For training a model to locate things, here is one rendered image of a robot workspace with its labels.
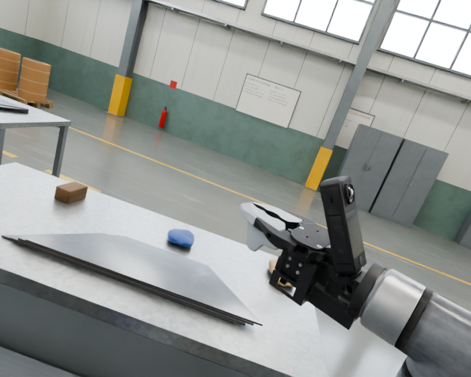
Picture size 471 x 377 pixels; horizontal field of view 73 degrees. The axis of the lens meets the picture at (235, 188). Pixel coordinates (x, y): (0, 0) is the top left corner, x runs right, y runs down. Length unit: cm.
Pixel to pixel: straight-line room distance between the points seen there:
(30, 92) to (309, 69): 649
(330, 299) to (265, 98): 853
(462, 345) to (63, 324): 81
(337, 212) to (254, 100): 857
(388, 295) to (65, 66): 1139
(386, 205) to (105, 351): 808
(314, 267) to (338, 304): 6
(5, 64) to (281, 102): 636
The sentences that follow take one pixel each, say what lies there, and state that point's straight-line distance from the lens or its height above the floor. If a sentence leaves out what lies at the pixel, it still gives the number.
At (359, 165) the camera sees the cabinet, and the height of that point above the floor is 102.
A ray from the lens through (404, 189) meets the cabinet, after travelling 864.
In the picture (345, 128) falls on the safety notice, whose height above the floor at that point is 175.
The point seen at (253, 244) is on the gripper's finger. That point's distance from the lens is 47.
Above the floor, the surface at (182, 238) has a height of 108.
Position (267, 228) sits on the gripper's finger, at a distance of 42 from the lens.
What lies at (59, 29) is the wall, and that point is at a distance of 1180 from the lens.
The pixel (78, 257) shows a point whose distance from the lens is 97.
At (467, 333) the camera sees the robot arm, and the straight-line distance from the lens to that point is 40.
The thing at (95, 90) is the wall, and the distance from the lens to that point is 1089.
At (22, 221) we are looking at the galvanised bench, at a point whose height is 105.
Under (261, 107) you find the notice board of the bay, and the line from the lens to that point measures 888.
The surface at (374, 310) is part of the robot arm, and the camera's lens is 39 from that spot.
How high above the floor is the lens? 160
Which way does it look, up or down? 15 degrees down
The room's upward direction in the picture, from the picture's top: 19 degrees clockwise
